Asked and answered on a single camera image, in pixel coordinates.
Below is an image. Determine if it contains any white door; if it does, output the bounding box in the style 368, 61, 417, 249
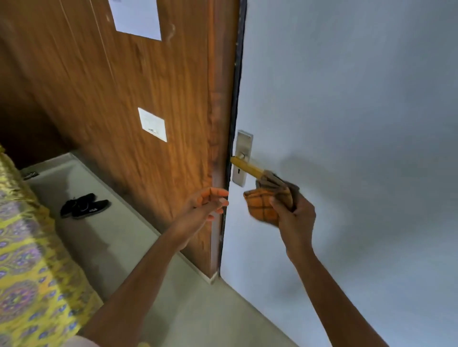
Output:
219, 0, 458, 347

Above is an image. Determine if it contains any yellow patterned bedsheet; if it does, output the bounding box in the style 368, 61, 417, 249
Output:
0, 144, 104, 347

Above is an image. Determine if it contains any person's right hand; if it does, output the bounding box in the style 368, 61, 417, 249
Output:
269, 183, 317, 265

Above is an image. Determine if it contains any white paper sheet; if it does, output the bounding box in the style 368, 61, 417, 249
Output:
108, 0, 162, 41

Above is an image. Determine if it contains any black shoe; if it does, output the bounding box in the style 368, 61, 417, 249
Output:
60, 193, 97, 218
72, 199, 111, 220

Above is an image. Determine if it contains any white wall switch plate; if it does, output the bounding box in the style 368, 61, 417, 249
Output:
138, 107, 168, 143

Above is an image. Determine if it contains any silver door lock plate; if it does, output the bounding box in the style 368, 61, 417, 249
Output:
231, 130, 254, 187

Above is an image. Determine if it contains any person's left forearm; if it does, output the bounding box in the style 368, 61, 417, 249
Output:
77, 230, 187, 347

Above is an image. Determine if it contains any brass door handle lever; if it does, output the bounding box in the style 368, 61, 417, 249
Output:
230, 156, 266, 179

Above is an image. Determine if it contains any person's right forearm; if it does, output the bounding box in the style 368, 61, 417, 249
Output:
286, 247, 390, 347

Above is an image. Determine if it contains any person's left hand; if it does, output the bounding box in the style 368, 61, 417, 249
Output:
171, 187, 230, 251

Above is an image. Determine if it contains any orange checked cloth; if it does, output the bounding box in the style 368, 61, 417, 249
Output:
243, 171, 300, 228

